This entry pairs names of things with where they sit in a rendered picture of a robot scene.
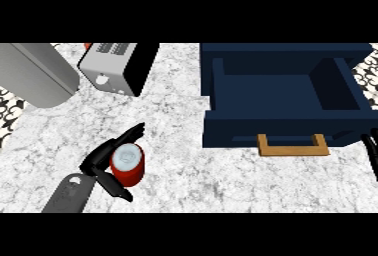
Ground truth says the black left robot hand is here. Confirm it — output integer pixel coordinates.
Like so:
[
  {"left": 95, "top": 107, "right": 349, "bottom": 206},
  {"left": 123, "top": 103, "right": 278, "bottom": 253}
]
[{"left": 79, "top": 122, "right": 147, "bottom": 203}]

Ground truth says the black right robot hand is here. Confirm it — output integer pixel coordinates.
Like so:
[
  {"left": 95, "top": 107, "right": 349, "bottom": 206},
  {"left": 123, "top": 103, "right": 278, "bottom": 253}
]
[{"left": 361, "top": 128, "right": 378, "bottom": 183}]

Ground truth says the red can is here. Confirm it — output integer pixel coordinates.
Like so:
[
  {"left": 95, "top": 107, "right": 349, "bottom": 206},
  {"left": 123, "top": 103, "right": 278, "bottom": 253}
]
[{"left": 108, "top": 143, "right": 147, "bottom": 188}]

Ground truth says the navy blue drawer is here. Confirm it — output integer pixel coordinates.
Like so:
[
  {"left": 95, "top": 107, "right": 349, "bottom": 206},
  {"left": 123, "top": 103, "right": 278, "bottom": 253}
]
[{"left": 201, "top": 57, "right": 378, "bottom": 149}]

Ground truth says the silver toaster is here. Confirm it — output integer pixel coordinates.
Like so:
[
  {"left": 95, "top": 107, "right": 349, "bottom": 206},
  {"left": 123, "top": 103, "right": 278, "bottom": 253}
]
[{"left": 77, "top": 42, "right": 162, "bottom": 98}]

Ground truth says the grey rounded appliance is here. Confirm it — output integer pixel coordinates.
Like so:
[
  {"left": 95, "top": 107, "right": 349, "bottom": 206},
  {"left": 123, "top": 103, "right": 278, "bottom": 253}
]
[{"left": 0, "top": 42, "right": 82, "bottom": 109}]

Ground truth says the navy blue cabinet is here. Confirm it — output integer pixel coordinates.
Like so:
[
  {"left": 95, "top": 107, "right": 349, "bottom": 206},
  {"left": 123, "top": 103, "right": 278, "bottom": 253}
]
[{"left": 200, "top": 42, "right": 376, "bottom": 98}]

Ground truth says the wooden drawer handle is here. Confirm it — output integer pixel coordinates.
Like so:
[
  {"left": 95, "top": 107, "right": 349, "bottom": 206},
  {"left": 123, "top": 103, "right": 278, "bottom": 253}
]
[{"left": 256, "top": 133, "right": 331, "bottom": 157}]

